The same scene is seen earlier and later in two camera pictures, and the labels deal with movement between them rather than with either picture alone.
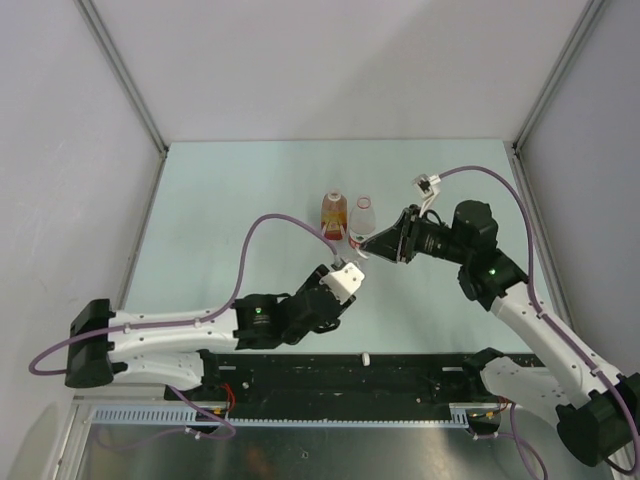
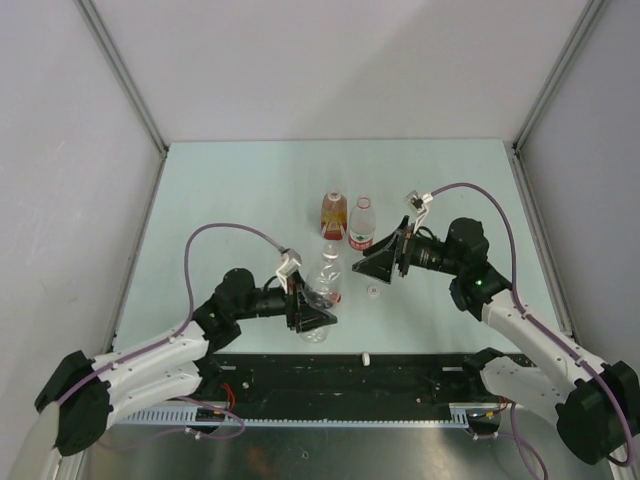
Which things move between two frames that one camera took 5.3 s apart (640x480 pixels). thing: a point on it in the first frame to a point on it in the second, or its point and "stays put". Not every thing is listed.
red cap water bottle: x=362 y=221 stays put
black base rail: x=333 y=386 stays put
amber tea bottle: x=334 y=216 stays put
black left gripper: x=342 y=308 to x=300 y=306
